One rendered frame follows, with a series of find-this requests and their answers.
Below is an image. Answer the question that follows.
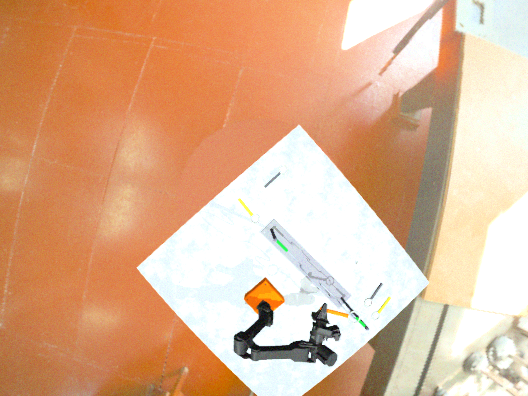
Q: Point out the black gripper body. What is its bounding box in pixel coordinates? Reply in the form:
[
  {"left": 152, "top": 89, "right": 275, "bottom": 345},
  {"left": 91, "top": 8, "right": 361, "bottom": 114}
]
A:
[{"left": 310, "top": 311, "right": 333, "bottom": 343}]

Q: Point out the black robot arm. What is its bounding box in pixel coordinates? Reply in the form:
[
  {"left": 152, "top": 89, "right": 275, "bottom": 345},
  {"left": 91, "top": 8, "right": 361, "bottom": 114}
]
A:
[{"left": 233, "top": 300, "right": 342, "bottom": 367}]

